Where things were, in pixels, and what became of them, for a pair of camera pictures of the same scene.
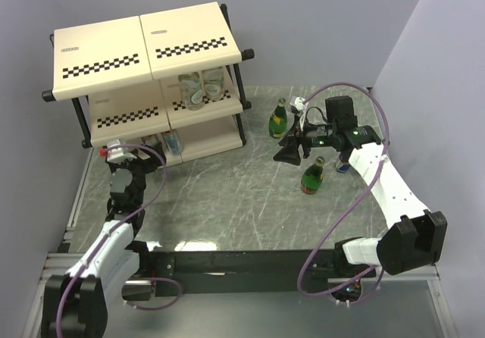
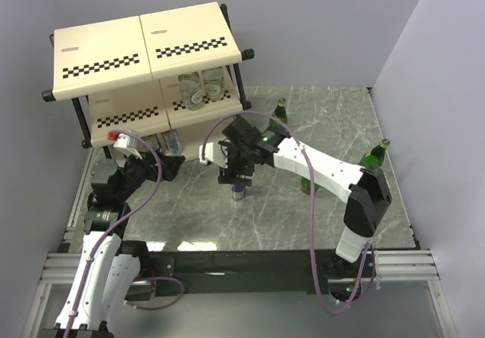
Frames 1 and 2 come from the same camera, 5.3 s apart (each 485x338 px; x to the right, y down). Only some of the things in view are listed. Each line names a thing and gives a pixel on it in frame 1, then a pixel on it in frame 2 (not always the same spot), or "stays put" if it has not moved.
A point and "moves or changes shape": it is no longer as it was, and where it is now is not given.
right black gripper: [289, 152] -> [229, 176]
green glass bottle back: [278, 122] stays put
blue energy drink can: [343, 167] moves or changes shape
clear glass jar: [213, 81] stays put
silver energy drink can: [150, 140] stays put
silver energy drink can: [173, 140] stays put
